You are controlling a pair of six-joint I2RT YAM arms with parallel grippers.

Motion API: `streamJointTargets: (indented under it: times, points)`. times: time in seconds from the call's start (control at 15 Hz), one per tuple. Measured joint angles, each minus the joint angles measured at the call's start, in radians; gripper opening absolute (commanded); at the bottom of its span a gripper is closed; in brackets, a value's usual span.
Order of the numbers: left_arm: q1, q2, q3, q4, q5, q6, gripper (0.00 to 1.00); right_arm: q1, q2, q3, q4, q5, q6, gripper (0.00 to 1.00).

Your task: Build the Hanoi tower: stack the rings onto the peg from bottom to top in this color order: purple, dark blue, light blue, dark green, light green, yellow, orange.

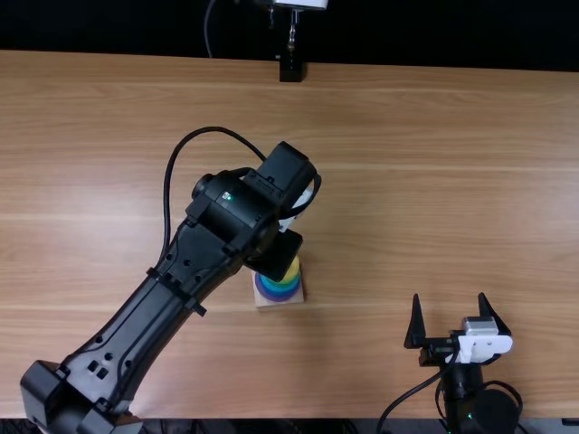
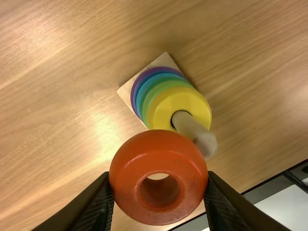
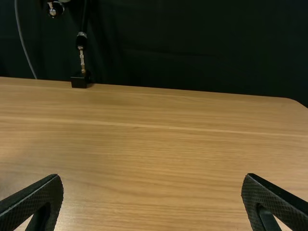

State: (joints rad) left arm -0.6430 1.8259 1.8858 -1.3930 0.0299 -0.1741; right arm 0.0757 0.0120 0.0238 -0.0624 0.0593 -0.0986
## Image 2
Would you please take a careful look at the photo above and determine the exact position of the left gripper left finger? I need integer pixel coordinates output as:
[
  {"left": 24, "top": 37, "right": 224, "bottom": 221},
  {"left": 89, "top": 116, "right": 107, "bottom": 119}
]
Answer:
[{"left": 31, "top": 171, "right": 116, "bottom": 231}]

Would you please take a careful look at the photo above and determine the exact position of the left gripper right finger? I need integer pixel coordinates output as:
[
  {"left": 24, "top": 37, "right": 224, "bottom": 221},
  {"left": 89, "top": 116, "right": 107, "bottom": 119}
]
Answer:
[{"left": 203, "top": 170, "right": 293, "bottom": 231}]

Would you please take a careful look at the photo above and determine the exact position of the orange ring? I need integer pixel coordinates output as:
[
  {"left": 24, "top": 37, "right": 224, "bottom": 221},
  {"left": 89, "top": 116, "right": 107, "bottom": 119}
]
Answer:
[{"left": 108, "top": 129, "right": 209, "bottom": 226}]

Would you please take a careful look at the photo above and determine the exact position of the dark blue ring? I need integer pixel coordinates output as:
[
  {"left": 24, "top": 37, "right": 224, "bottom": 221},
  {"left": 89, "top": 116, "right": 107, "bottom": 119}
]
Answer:
[{"left": 133, "top": 69, "right": 190, "bottom": 118}]

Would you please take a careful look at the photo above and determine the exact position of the wooden peg base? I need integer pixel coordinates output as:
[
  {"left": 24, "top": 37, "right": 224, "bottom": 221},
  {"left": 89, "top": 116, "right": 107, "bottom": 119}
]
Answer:
[{"left": 116, "top": 51, "right": 218, "bottom": 159}]

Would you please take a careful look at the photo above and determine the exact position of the yellow ring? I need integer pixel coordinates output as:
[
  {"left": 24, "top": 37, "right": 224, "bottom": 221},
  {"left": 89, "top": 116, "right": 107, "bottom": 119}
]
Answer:
[{"left": 147, "top": 85, "right": 213, "bottom": 133}]

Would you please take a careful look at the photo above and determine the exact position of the light green ring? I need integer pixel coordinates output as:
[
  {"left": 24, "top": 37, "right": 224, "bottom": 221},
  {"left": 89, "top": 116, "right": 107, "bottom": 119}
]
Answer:
[{"left": 141, "top": 80, "right": 201, "bottom": 128}]

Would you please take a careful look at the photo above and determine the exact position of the dark green ring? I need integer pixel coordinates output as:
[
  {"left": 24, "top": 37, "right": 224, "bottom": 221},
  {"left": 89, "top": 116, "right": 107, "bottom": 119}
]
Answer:
[{"left": 139, "top": 77, "right": 196, "bottom": 125}]

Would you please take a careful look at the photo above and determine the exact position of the light blue ring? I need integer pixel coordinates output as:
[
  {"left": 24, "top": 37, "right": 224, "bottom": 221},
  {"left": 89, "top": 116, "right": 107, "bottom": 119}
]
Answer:
[{"left": 136, "top": 73, "right": 193, "bottom": 121}]

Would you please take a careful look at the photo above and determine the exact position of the purple ring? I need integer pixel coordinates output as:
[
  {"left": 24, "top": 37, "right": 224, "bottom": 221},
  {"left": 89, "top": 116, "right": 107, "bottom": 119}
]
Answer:
[{"left": 130, "top": 66, "right": 186, "bottom": 116}]

